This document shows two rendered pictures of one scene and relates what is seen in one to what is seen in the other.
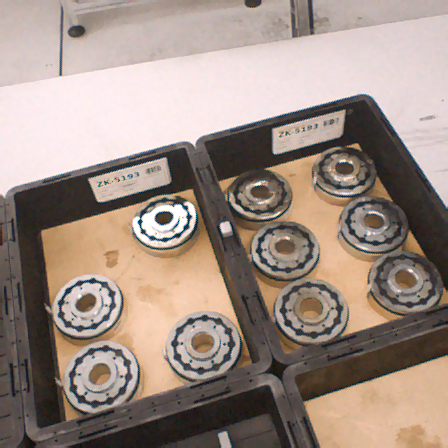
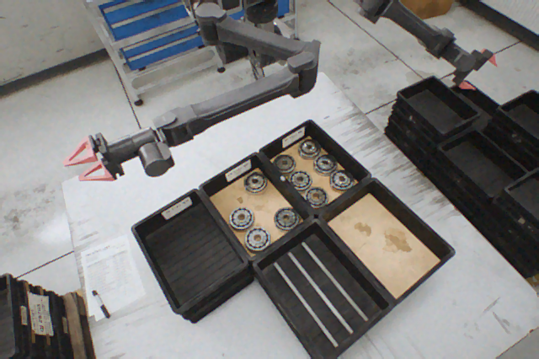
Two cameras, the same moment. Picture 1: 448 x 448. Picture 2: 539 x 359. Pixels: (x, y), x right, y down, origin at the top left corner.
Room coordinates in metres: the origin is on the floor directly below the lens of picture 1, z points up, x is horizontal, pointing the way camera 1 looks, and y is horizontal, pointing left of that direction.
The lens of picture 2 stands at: (-0.19, 0.29, 2.05)
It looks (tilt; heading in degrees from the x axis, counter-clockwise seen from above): 57 degrees down; 340
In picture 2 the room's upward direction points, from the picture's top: 7 degrees counter-clockwise
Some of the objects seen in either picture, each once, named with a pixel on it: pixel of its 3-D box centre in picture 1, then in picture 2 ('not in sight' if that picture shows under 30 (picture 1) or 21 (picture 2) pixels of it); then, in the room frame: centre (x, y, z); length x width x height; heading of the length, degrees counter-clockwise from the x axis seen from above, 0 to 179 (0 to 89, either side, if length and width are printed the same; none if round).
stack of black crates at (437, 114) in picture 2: not in sight; (424, 127); (0.71, -1.16, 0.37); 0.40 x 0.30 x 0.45; 2
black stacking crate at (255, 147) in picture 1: (327, 233); (312, 170); (0.48, -0.16, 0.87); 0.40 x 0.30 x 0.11; 10
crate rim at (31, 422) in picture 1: (124, 271); (253, 201); (0.43, 0.14, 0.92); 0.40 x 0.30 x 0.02; 10
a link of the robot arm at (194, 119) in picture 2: not in sight; (241, 100); (0.43, 0.12, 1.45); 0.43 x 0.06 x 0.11; 93
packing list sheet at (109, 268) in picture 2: not in sight; (109, 274); (0.51, 0.81, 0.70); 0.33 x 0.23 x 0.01; 2
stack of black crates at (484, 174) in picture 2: not in sight; (469, 176); (0.31, -1.18, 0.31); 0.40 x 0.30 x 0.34; 2
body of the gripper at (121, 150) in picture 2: not in sight; (120, 151); (0.41, 0.44, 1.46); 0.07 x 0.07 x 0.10; 3
